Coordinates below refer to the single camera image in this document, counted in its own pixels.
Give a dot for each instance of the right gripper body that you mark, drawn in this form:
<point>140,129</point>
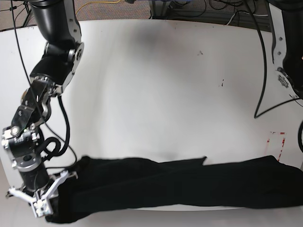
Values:
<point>39,188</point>

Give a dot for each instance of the black graphic t-shirt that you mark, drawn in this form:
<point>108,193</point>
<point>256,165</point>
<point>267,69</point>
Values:
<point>132,183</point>

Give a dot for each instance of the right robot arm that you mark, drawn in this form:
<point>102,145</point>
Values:
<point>23,140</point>

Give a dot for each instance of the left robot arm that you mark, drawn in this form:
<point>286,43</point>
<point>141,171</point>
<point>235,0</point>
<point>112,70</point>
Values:
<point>286,23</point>

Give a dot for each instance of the black tripod stand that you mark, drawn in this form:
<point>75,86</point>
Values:
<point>29,14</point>

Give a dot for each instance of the red tape rectangle marking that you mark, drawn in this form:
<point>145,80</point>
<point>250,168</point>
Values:
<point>275,144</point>

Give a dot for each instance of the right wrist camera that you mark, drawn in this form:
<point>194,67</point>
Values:
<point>42,208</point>

